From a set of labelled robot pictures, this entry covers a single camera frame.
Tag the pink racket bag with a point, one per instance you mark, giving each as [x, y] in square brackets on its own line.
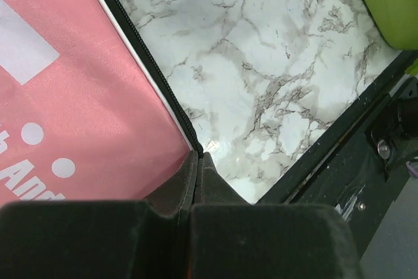
[86, 112]

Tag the black mounting base plate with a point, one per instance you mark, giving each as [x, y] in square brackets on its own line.
[358, 165]

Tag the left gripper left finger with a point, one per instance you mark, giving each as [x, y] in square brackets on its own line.
[102, 239]

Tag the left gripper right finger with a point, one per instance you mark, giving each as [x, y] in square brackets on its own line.
[230, 239]

